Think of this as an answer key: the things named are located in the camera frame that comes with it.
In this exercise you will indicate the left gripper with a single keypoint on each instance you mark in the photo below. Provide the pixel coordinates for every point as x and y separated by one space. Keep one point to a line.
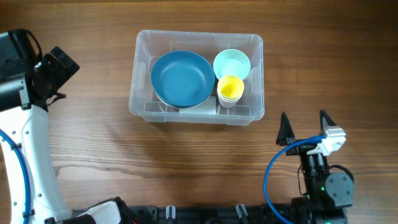
64 71

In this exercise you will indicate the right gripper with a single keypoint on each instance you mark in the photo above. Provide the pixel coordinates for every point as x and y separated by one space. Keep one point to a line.
286 132

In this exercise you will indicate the pink cup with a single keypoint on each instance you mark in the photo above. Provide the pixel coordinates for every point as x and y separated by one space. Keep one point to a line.
227 104

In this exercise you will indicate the cream cup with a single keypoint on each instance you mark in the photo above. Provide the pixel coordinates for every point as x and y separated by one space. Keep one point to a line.
224 98

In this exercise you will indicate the yellow cup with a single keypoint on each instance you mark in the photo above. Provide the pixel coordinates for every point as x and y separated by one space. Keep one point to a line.
230 87

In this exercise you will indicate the mint green small bowl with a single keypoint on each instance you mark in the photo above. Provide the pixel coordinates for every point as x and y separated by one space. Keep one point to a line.
232 62

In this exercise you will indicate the dark blue bowl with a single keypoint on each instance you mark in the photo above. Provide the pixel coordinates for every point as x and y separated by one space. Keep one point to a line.
182 98
182 70

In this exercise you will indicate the cream large bowl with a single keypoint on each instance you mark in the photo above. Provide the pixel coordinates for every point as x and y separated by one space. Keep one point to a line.
164 104

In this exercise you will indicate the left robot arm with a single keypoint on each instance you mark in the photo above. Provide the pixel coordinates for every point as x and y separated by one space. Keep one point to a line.
28 79

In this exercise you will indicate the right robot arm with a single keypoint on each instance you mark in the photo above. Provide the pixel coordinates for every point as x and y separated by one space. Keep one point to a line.
329 189

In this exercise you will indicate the clear plastic storage container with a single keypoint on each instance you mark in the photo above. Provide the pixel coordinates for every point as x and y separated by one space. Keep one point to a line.
152 44

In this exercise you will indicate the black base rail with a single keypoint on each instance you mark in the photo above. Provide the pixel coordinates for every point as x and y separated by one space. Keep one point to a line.
255 214

